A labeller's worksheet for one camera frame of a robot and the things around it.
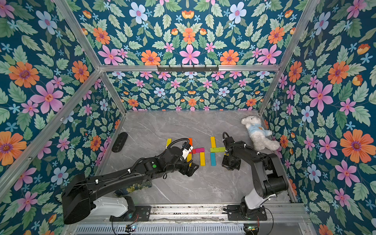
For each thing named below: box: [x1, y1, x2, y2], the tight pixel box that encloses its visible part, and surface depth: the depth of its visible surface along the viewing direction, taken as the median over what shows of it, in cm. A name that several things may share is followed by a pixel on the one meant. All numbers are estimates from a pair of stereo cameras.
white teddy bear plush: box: [241, 115, 281, 151], surface depth 100 cm
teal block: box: [210, 152, 217, 167], surface depth 95 cm
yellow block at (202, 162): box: [199, 152, 207, 167], surface depth 95 cm
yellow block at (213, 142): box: [210, 136, 217, 148], surface depth 103 cm
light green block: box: [210, 147, 221, 153], surface depth 98 cm
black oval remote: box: [111, 132, 129, 153], surface depth 100 cm
